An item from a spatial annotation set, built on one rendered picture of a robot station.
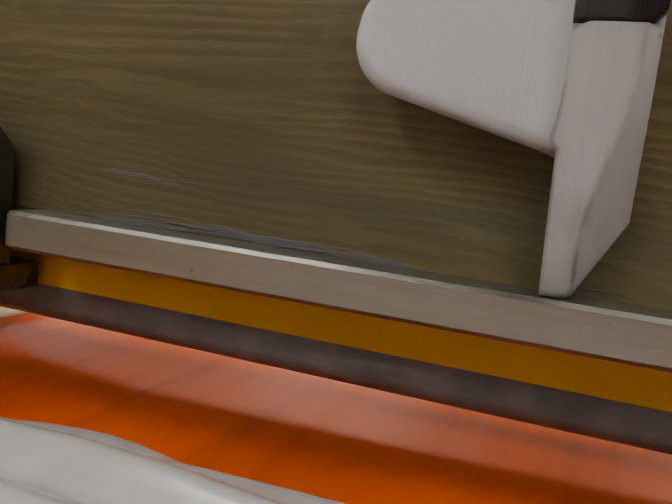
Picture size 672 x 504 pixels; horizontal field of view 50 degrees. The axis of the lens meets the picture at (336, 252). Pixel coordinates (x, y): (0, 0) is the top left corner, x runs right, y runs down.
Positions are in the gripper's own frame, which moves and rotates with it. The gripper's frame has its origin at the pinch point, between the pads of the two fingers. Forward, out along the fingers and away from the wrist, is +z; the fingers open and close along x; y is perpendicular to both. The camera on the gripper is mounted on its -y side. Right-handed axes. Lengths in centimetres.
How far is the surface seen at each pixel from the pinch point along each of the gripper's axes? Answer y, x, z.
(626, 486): -1.4, 0.5, 5.7
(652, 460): -2.1, -1.6, 5.7
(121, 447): 9.1, 5.0, 5.6
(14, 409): 12.8, 4.3, 5.8
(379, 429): 4.6, 0.4, 5.7
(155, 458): 8.1, 5.2, 5.6
